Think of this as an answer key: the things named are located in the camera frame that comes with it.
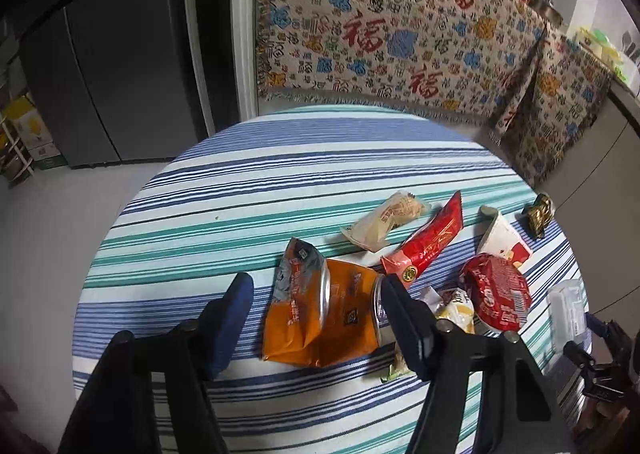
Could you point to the long red snack packet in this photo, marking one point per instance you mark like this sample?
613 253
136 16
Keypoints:
430 239

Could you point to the large printed blanket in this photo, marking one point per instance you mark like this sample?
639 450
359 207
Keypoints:
375 33

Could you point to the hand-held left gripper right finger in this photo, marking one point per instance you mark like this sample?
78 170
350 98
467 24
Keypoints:
407 329

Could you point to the person's right hand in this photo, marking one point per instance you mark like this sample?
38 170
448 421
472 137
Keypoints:
600 426

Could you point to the orange snack bag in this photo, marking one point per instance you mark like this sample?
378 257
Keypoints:
300 324

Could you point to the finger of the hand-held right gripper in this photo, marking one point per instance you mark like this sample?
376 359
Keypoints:
580 361
605 331

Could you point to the gold foil wrapper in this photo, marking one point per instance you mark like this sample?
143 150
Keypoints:
539 216

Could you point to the clear plastic box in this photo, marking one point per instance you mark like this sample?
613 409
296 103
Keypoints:
567 309

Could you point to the white tiered rack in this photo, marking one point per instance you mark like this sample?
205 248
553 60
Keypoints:
15 153

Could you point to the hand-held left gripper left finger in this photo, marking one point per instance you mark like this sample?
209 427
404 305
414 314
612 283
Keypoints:
227 329

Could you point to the yellow white snack wrapper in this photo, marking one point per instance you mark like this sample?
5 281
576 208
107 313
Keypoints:
455 311

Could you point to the yellow white cardboard box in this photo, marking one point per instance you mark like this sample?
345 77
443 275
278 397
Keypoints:
35 128

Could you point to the red round noodle lid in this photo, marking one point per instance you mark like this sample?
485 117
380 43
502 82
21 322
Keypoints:
495 291

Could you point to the striped tablecloth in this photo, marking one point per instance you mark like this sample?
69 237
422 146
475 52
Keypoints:
225 214

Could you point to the small green wrapper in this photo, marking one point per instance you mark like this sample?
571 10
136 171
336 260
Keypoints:
397 366

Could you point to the grey kitchen counter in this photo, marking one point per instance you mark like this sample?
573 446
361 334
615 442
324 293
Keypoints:
600 158

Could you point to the small metal pot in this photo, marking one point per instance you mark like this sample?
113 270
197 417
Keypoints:
547 6

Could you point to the narrow printed blanket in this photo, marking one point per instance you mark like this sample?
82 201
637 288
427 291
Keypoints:
555 108

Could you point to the white red snack packet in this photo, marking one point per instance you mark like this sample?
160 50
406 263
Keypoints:
502 239

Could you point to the beige pastry wrapper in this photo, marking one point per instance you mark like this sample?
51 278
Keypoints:
385 221

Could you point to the grey refrigerator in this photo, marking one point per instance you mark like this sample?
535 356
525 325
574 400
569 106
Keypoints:
115 58

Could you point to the yellow green containers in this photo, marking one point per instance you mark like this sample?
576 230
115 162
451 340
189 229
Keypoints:
602 48

